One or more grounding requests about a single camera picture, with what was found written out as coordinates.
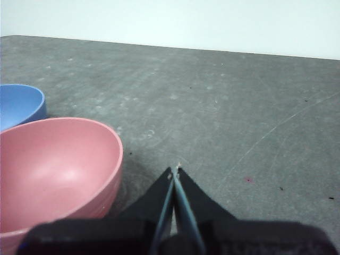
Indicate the blue ribbed bowl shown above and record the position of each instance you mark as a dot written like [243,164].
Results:
[18,103]

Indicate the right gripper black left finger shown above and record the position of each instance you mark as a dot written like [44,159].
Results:
[152,202]

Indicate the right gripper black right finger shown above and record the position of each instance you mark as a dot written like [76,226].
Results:
[197,202]

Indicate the red ribbed bowl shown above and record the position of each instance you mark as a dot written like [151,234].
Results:
[58,170]

